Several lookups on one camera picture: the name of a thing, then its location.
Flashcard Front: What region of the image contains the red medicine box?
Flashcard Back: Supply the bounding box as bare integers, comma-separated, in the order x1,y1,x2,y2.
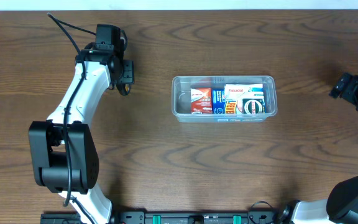
190,88,213,114

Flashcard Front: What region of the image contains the white Panadol packet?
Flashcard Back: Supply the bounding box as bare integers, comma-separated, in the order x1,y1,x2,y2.
224,83,264,100

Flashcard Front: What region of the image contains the small black white-capped bottle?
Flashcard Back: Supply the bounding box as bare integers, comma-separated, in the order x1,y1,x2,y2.
116,84,131,96

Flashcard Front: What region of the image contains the blue Kool Fever box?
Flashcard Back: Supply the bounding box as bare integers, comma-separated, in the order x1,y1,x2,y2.
211,88,267,115

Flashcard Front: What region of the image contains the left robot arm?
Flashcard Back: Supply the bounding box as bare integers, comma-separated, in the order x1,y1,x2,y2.
29,24,134,223

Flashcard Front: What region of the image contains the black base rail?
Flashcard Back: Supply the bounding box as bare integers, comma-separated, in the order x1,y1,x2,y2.
40,210,287,224

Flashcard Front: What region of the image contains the clear plastic container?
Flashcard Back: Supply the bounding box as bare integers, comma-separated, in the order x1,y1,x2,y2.
172,75,278,123

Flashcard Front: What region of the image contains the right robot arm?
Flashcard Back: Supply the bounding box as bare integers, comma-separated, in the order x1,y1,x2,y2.
275,73,358,224

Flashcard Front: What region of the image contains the dark green round-logo box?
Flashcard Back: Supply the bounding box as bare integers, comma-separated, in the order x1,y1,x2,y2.
242,98,265,114

